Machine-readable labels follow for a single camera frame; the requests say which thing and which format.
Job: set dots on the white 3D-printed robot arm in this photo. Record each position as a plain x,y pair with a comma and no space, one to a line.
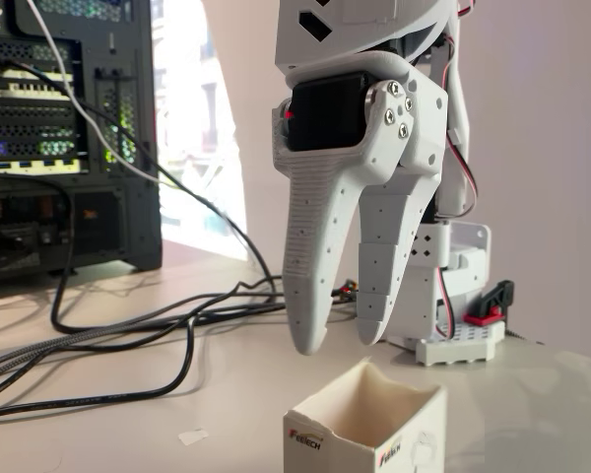
374,29

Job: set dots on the white cardboard box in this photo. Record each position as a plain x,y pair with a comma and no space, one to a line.
325,453

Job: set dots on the black and red table clamp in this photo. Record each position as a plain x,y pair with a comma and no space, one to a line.
492,298

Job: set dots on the black computer tower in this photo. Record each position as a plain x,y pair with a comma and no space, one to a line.
118,222

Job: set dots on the small clear tape piece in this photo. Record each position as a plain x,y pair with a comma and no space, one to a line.
193,436

